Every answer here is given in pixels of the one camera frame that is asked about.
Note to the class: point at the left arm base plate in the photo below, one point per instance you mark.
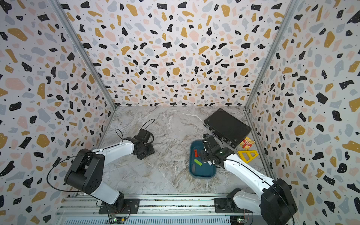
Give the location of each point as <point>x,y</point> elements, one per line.
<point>128,206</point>

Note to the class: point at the teal plastic storage box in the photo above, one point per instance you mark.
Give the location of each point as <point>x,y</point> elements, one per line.
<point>206,171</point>

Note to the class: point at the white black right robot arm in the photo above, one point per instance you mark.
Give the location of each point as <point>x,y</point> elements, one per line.
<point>272,199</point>

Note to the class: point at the red yellow small box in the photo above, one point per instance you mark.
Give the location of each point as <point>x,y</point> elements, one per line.
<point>247,143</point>

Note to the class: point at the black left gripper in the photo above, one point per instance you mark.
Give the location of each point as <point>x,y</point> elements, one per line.
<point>151,151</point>

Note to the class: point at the yellow triangle ruler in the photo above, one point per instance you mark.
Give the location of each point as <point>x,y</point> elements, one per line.
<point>247,156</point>

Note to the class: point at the aluminium mounting rail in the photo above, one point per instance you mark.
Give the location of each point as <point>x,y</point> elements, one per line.
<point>177,209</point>

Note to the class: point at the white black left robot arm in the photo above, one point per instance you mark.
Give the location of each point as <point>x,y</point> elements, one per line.
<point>86,171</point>

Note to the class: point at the black hard case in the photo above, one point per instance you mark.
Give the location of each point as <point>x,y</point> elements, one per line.
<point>228,128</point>

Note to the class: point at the green usb flash drive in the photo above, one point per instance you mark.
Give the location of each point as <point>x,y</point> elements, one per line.
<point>198,162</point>

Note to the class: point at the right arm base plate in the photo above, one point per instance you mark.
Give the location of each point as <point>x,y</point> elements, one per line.
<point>227,205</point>

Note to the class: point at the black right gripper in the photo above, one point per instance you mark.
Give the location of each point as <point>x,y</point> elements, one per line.
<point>202,154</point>

